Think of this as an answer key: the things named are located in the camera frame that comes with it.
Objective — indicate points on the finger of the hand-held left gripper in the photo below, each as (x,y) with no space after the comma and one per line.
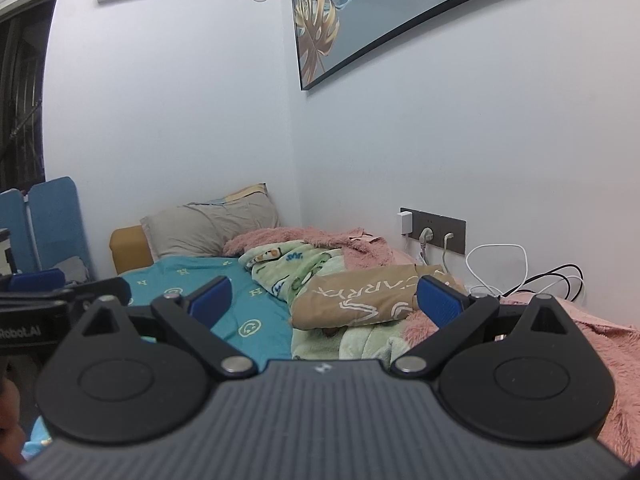
(35,279)
(102,289)

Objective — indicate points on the pink fuzzy blanket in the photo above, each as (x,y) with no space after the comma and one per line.
(605,345)

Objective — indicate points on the tan T-shirt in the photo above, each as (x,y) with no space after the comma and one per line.
(350,302)

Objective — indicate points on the green cartoon print blanket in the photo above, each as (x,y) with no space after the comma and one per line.
(295,270)

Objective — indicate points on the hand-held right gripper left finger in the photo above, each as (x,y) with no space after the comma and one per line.
(212,302)

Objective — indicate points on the dark window with grille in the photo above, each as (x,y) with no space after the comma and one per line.
(22,110)

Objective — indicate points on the person's left hand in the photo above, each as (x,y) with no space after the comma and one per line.
(10,420)

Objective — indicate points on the blue smiley print bedsheet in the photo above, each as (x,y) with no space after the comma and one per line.
(245,310)

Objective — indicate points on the dark wall socket panel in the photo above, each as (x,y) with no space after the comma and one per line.
(452,222)

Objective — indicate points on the grey pillow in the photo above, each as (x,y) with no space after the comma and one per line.
(210,230)

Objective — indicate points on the striped yellow pillow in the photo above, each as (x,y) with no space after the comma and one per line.
(242,194)

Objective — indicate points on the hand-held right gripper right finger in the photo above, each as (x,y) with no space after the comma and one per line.
(440,302)

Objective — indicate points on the white charger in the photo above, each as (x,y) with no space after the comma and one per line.
(405,224)

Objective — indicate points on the orange headboard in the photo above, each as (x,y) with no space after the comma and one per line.
(130,252)

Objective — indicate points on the framed wall picture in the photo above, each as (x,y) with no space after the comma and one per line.
(410,0)

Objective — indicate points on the white plug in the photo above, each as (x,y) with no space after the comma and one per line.
(448,238)
(426,236)

